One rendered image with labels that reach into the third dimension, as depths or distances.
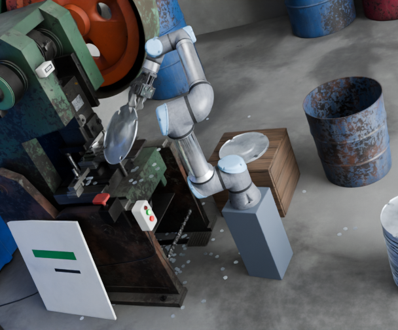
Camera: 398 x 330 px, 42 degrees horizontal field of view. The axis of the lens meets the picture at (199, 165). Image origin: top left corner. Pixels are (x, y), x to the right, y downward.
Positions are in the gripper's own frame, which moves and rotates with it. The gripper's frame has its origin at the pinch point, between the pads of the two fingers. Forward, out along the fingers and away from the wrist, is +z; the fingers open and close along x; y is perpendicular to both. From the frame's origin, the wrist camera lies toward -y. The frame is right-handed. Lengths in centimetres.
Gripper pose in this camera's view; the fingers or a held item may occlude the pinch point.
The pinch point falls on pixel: (131, 110)
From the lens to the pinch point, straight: 246.8
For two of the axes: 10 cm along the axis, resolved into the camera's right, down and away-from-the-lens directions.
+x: 7.7, 2.4, 5.9
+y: 5.1, 3.2, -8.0
